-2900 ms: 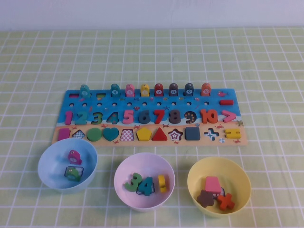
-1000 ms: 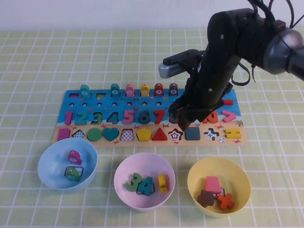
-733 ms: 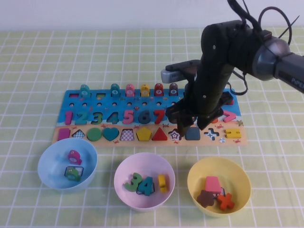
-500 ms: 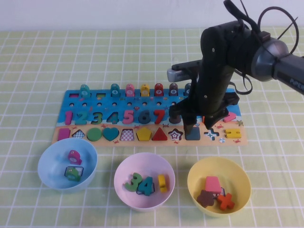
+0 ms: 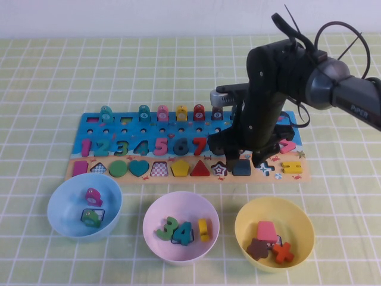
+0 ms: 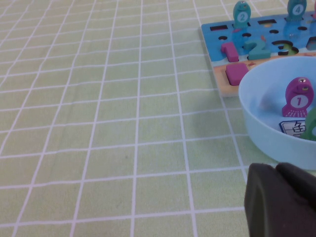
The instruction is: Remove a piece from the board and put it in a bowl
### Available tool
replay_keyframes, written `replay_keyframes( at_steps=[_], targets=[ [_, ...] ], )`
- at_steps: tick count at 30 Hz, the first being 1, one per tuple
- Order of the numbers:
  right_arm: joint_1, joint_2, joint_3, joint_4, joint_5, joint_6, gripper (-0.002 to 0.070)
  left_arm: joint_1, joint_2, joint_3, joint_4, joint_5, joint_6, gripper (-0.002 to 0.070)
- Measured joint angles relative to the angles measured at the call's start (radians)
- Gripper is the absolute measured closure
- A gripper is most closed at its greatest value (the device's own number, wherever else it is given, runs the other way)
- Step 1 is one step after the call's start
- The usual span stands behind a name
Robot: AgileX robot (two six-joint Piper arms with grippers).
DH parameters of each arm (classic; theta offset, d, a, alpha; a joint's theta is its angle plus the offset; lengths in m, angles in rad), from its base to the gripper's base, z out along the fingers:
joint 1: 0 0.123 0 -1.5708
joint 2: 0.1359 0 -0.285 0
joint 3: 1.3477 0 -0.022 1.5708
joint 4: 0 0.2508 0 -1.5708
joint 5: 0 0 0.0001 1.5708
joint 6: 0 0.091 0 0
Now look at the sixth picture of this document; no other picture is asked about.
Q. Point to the teal number two piece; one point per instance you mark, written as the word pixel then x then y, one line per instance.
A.
pixel 256 53

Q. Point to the paper label with fish character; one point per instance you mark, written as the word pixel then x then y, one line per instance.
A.
pixel 291 128

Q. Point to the green fish piece three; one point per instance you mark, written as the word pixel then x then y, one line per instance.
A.
pixel 311 123

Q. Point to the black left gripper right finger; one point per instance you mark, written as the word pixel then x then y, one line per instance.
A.
pixel 298 182

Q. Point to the light blue plastic bowl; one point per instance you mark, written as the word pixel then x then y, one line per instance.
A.
pixel 261 138

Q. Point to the magenta fish piece one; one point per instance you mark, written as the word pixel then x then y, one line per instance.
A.
pixel 297 101

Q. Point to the teal fish piece four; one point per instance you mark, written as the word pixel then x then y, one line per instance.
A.
pixel 297 10

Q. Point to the green checked tablecloth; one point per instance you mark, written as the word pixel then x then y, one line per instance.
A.
pixel 98 123

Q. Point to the teal fish piece two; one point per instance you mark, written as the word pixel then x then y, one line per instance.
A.
pixel 242 17

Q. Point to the magenta number one piece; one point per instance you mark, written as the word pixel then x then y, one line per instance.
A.
pixel 230 51

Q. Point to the magenta rectangle piece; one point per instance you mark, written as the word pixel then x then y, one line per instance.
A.
pixel 235 72

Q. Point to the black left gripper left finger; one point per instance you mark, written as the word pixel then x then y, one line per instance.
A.
pixel 271 212

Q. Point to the blue wooden puzzle board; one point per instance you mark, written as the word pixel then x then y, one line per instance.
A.
pixel 214 34

